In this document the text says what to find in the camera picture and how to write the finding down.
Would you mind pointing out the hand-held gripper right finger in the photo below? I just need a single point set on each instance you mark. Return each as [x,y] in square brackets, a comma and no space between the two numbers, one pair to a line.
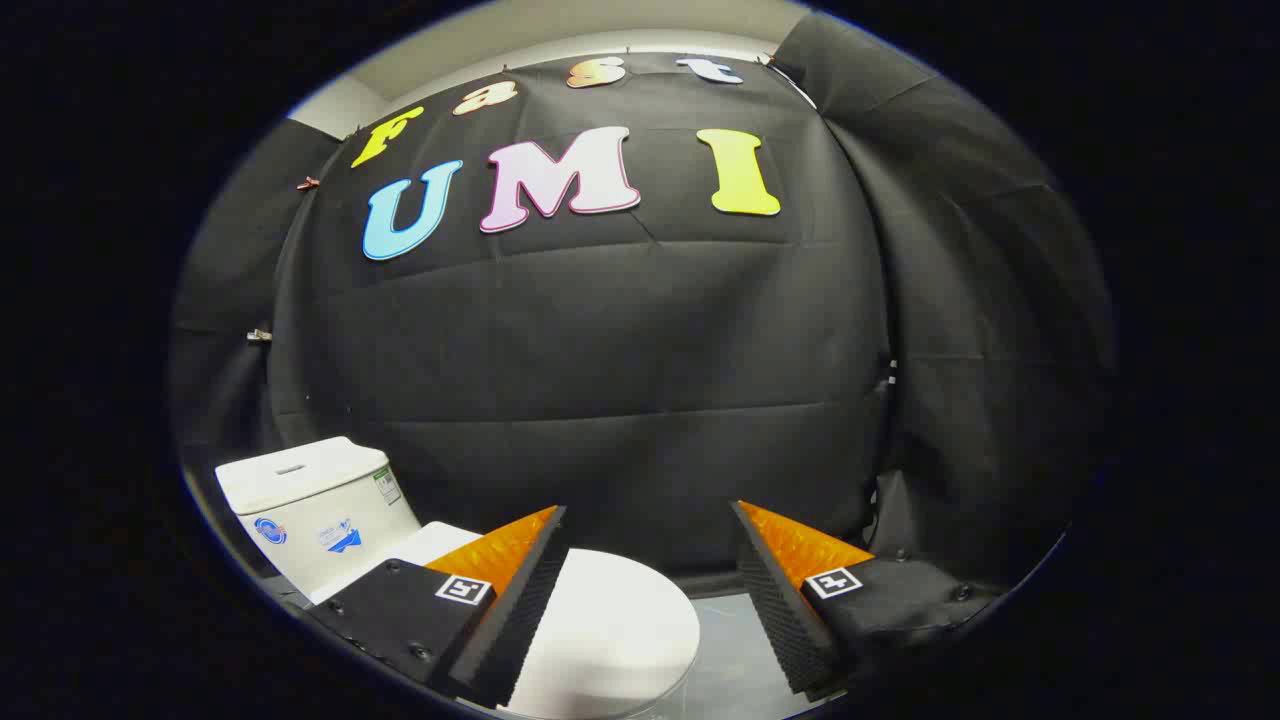
[780,620]

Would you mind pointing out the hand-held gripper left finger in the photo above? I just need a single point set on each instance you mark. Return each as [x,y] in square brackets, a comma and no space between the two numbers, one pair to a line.
[520,620]

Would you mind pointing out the white toilet lid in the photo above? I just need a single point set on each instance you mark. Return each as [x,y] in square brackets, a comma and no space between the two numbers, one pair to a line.
[620,630]

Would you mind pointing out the black backdrop cloth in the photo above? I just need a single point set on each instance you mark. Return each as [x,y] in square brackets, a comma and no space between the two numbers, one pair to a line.
[620,350]

